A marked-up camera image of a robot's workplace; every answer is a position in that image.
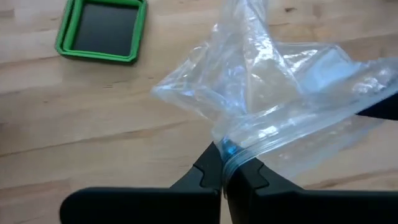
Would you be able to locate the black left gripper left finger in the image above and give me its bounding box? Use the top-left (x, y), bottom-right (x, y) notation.
top-left (58, 142), bottom-right (223, 224)

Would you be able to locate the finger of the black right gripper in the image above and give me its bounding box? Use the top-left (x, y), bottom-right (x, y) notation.
top-left (356, 93), bottom-right (398, 121)

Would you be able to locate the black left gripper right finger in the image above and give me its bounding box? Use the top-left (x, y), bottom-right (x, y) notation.
top-left (225, 157), bottom-right (398, 224)

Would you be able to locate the clear plastic bag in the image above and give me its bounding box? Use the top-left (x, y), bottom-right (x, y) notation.
top-left (150, 0), bottom-right (398, 200)

